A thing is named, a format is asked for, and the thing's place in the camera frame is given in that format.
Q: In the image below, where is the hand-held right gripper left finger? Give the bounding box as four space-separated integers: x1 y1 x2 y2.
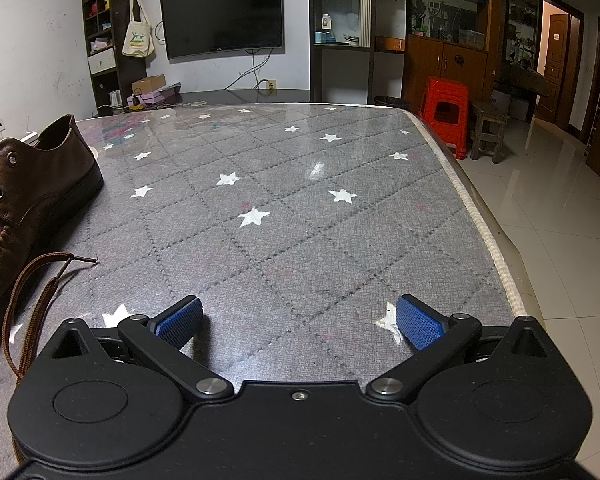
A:
45 294 234 403

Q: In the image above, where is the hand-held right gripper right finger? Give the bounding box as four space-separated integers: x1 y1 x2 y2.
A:
365 293 556 404

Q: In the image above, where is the brown shoelace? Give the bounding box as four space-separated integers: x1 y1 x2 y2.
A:
2 252 99 376

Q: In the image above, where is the brown leather shoe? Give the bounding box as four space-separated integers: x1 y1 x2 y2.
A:
0 114 105 341

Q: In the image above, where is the small wooden stool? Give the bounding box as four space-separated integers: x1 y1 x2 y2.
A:
469 101 511 163

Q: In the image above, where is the pink flat box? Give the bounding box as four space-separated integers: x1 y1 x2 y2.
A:
127 87 181 106

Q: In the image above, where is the red plastic stool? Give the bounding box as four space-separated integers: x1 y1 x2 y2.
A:
420 76 470 160

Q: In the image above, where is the cardboard box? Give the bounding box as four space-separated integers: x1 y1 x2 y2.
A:
131 74 167 95

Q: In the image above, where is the dark glass display cabinet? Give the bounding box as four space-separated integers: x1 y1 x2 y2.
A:
309 0 411 103

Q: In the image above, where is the brown wooden cabinet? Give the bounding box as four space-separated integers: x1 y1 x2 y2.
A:
402 0 503 121

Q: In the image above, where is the white storage drawer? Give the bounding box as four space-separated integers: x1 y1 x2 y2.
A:
87 47 117 75

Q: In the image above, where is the beige canvas tote bag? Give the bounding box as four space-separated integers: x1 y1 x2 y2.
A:
122 0 156 57

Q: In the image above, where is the brown wooden door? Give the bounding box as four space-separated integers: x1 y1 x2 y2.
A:
535 0 584 132

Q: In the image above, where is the black flat television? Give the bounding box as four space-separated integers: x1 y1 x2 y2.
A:
160 0 285 60

